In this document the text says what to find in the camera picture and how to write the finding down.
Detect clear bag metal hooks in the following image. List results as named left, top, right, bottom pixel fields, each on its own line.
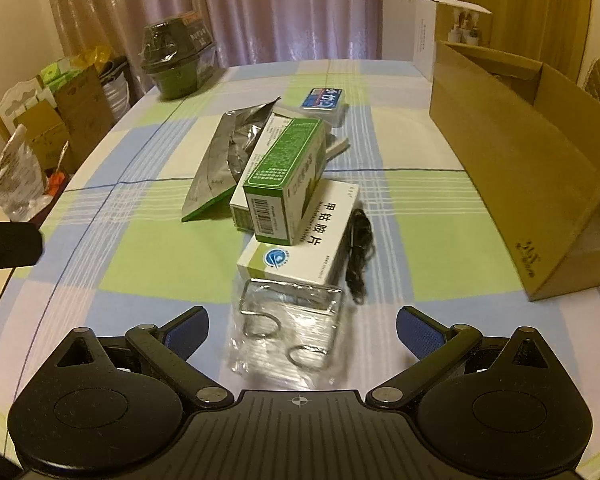
left=228, top=278, right=348, bottom=390

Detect black cable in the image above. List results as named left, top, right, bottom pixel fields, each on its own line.
left=344, top=207, right=376, bottom=306

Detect white medicine box blue logo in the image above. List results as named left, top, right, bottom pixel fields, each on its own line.
left=237, top=179, right=360, bottom=285

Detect silver foil pouch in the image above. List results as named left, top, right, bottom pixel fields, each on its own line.
left=181, top=98, right=278, bottom=222

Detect green medicine box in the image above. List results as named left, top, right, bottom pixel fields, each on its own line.
left=242, top=118, right=327, bottom=246

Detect white green tall box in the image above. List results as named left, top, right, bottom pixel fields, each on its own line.
left=230, top=114, right=349, bottom=245

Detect blue label plastic case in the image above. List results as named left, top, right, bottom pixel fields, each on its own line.
left=300, top=88, right=348, bottom=127

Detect crumpled white plastic bag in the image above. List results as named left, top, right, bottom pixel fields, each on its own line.
left=0, top=125, right=52, bottom=222

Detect dark wooden tray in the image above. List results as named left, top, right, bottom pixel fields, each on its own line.
left=30, top=170, right=70, bottom=228

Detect checked tablecloth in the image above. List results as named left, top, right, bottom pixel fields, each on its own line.
left=0, top=61, right=600, bottom=457

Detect brown cardboard boxes stack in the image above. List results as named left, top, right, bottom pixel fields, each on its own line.
left=0, top=46, right=114, bottom=172

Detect brown cardboard box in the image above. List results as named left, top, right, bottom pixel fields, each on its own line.
left=429, top=42, right=600, bottom=300

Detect dark green wrapped pot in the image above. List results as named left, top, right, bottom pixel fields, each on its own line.
left=140, top=11, right=218, bottom=100

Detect white product box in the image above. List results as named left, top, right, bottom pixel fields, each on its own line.
left=413, top=0, right=493, bottom=81

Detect purple curtain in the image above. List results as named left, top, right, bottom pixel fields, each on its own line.
left=50, top=0, right=381, bottom=93

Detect wooden door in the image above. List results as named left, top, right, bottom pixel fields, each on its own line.
left=464, top=0, right=592, bottom=81

